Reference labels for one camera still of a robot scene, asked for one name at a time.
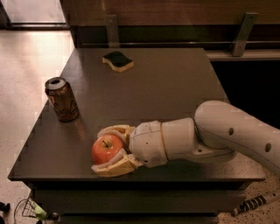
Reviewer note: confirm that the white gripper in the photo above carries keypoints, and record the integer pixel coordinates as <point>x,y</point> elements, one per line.
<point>146,143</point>

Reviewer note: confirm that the red apple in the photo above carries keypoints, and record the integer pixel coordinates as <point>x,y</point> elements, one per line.
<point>105,147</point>

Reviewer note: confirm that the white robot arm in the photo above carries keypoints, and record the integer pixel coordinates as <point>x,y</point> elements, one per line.
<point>215,133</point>

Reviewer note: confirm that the green and yellow sponge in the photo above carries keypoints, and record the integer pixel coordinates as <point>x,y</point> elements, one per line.
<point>117,61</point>

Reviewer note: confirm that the grey table cabinet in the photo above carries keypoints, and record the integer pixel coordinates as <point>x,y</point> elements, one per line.
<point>158,98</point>

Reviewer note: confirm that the brown soda can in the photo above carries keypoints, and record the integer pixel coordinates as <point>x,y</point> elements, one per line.
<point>61,97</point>

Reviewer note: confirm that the striped black white bat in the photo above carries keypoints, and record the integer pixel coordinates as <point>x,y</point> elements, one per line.
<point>258,201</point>

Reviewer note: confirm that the wire basket with green item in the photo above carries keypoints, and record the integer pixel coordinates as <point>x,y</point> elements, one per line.
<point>28,208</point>

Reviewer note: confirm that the left metal shelf bracket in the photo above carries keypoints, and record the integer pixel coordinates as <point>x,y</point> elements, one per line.
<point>112,30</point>

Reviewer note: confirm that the metal shelf bracket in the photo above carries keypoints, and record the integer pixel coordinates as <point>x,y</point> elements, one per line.
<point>112,30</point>
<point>239,44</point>

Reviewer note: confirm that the wooden wall shelf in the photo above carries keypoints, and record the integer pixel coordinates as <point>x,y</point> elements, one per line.
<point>208,24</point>

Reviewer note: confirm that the right metal shelf bracket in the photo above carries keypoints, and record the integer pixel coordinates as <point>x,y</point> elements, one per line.
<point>239,44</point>

